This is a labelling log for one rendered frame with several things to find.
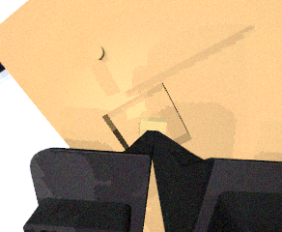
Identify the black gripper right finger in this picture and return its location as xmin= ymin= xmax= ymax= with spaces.
xmin=153 ymin=130 xmax=282 ymax=232

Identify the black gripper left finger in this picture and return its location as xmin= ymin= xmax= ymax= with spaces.
xmin=29 ymin=130 xmax=155 ymax=232

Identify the tan puzzle board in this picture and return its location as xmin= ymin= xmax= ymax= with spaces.
xmin=0 ymin=0 xmax=282 ymax=161

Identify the pale yellow cube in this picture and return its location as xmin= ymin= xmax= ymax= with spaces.
xmin=139 ymin=116 xmax=167 ymax=137

